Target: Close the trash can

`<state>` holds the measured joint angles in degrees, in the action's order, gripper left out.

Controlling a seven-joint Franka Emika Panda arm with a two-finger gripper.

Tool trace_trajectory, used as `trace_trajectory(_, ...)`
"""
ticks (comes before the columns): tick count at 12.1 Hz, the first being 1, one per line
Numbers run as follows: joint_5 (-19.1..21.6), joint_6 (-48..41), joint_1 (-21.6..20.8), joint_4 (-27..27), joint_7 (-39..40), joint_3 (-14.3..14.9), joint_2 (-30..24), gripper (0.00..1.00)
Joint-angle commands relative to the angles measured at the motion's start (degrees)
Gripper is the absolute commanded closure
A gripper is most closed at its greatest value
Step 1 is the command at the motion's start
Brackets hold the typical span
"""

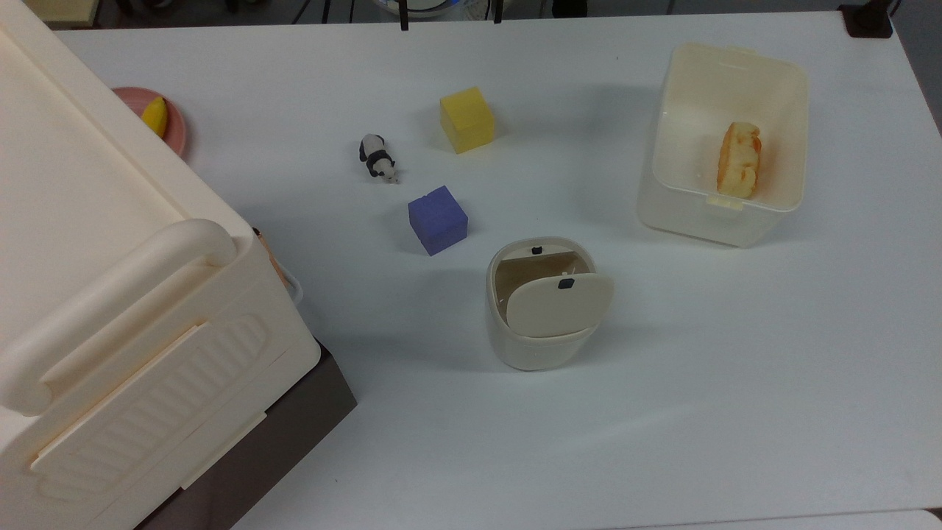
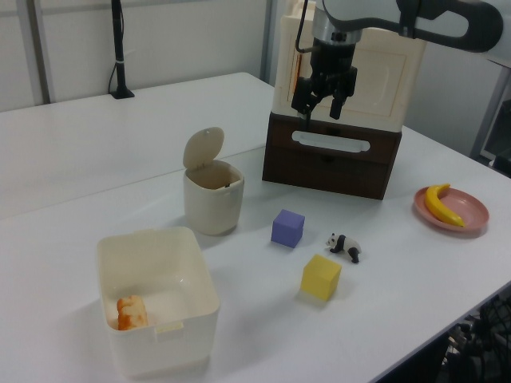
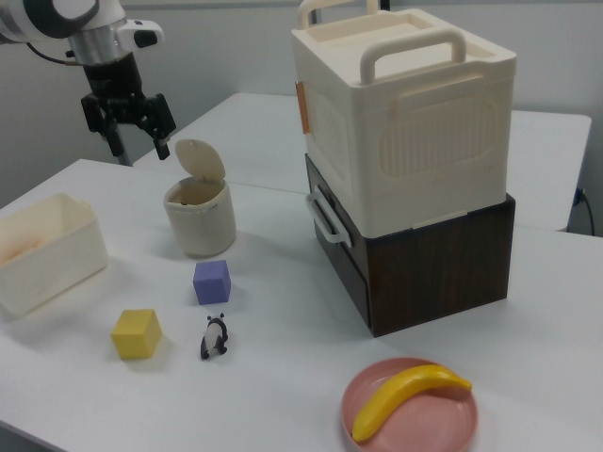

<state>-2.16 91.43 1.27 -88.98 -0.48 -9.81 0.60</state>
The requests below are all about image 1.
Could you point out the orange toy bread piece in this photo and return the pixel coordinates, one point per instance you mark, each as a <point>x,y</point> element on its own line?
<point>739,162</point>

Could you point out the cream trash can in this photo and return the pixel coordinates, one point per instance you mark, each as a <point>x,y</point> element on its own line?
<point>530,353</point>

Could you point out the yellow toy banana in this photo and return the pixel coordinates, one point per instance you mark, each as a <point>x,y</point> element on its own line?
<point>156,116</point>

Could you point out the cream trash can lid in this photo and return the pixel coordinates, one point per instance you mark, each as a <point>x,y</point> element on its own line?
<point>559,309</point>

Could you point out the purple foam cube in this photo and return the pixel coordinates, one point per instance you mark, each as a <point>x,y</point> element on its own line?
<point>438,221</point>

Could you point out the large cream plastic storage box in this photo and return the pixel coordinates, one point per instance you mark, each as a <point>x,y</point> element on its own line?
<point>110,258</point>

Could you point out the black white panda figurine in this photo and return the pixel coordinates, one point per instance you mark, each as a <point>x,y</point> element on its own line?
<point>377,158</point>

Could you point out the yellow foam cube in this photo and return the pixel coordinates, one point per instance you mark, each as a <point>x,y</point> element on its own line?
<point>467,118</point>

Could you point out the cream open plastic container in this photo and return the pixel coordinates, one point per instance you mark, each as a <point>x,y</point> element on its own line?
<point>684,213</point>

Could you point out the black camera stand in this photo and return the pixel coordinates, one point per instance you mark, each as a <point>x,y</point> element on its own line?
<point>868,20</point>

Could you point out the pink plate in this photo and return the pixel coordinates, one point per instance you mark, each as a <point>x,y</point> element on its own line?
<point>132,97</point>

